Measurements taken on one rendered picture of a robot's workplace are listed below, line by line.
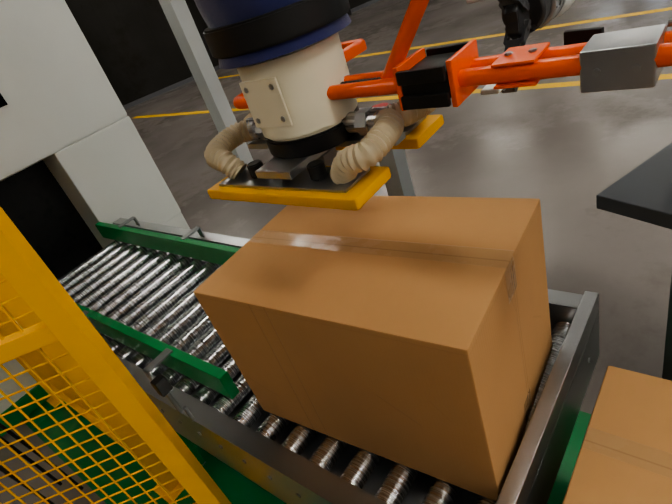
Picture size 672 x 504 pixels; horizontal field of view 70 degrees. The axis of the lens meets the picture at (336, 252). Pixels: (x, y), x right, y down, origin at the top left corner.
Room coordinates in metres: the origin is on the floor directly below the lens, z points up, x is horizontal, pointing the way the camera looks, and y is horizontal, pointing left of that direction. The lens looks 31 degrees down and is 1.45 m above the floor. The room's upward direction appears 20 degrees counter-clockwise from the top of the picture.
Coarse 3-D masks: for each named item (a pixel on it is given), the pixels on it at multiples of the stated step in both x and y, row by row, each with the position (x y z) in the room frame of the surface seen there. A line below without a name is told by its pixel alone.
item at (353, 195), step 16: (256, 160) 0.81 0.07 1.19; (320, 160) 0.70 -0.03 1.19; (240, 176) 0.83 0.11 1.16; (256, 176) 0.79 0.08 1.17; (304, 176) 0.73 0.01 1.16; (320, 176) 0.69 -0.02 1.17; (368, 176) 0.65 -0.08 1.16; (384, 176) 0.65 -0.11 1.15; (208, 192) 0.84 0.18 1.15; (224, 192) 0.80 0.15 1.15; (240, 192) 0.77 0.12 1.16; (256, 192) 0.75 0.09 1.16; (272, 192) 0.72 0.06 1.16; (288, 192) 0.70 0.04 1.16; (304, 192) 0.68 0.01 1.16; (320, 192) 0.66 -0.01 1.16; (336, 192) 0.63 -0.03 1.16; (352, 192) 0.62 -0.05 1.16; (368, 192) 0.62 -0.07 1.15; (336, 208) 0.62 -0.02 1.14; (352, 208) 0.60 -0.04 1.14
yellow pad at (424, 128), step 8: (424, 120) 0.79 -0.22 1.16; (432, 120) 0.78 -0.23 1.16; (440, 120) 0.78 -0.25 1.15; (408, 128) 0.77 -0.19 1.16; (416, 128) 0.77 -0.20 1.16; (424, 128) 0.76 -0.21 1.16; (432, 128) 0.76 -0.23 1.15; (408, 136) 0.75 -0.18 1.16; (416, 136) 0.73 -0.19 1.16; (424, 136) 0.74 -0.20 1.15; (400, 144) 0.75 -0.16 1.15; (408, 144) 0.74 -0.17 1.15; (416, 144) 0.73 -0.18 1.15
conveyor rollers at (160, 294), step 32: (96, 256) 2.24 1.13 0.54; (128, 256) 2.09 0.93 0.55; (160, 256) 1.98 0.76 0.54; (64, 288) 2.02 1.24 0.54; (96, 288) 1.93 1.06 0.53; (128, 288) 1.77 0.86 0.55; (160, 288) 1.68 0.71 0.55; (192, 288) 1.64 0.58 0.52; (128, 320) 1.55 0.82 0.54; (160, 320) 1.45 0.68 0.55; (192, 320) 1.41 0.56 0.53; (128, 352) 1.34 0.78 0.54; (192, 352) 1.21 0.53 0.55; (224, 352) 1.17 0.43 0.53; (192, 384) 1.08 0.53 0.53; (544, 384) 0.66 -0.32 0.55; (256, 416) 0.88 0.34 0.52; (288, 448) 0.73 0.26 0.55; (320, 448) 0.70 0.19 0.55; (352, 480) 0.60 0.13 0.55; (384, 480) 0.58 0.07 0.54
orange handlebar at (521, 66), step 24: (360, 48) 1.00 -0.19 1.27; (528, 48) 0.56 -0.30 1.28; (552, 48) 0.54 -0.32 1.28; (576, 48) 0.52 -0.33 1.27; (480, 72) 0.56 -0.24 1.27; (504, 72) 0.54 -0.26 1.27; (528, 72) 0.52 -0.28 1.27; (552, 72) 0.50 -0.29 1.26; (576, 72) 0.49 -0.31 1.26; (240, 96) 0.91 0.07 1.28; (336, 96) 0.73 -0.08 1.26; (360, 96) 0.70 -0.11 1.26
